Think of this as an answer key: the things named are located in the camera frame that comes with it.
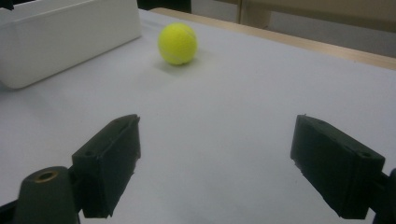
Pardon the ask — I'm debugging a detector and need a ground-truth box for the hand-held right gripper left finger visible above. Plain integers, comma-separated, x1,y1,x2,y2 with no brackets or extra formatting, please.
72,114,142,218

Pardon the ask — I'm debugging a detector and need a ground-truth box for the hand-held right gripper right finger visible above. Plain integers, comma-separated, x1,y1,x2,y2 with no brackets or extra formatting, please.
290,114,387,220

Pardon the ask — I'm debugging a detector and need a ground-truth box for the white plastic container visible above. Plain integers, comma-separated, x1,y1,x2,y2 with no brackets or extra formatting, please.
0,0,143,91

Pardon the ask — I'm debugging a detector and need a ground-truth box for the yellow tennis ball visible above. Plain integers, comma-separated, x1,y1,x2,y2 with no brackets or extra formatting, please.
157,21,199,66

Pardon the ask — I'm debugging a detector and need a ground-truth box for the light wooden furniture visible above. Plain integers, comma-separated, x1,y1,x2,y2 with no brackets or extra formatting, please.
214,0,396,34

